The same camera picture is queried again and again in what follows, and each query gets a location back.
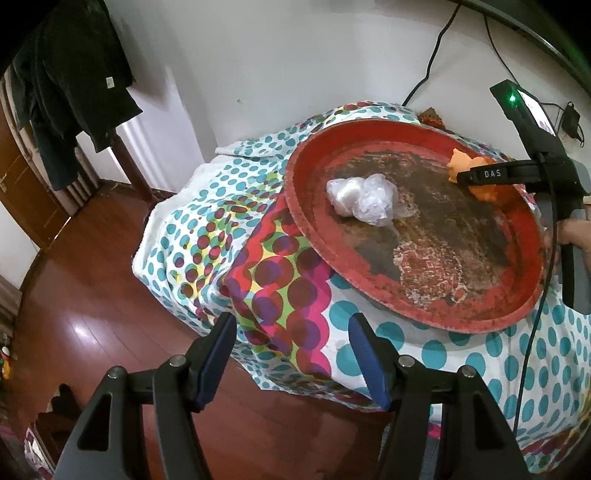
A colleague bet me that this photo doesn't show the orange toy animal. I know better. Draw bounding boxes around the orange toy animal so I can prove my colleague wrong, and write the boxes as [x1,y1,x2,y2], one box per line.
[447,149,498,203]

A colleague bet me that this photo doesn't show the clear plastic bag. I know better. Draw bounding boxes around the clear plastic bag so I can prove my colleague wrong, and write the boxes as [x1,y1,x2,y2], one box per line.
[325,174,414,227]

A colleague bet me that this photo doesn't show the person's right hand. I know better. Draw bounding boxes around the person's right hand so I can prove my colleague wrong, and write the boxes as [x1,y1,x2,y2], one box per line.
[544,218,591,254]

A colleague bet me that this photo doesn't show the black power adapter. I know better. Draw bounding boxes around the black power adapter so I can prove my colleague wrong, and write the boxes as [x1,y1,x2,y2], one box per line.
[560,102,583,142]

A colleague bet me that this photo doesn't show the red snack wrapper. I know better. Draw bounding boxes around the red snack wrapper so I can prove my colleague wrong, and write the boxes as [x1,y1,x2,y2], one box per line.
[418,107,446,130]

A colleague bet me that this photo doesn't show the round red worn tray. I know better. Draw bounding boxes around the round red worn tray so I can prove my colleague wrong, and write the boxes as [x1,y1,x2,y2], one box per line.
[284,119,545,333]

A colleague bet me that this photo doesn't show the brown wooden door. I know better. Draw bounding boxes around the brown wooden door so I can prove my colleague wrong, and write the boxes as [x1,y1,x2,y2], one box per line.
[0,112,69,250]

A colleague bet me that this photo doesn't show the dark hanging clothes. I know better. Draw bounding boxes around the dark hanging clothes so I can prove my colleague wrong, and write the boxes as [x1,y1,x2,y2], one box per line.
[12,1,142,190]

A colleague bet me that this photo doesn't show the black wall cable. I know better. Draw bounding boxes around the black wall cable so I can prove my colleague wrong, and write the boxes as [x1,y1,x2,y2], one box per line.
[400,3,463,107]

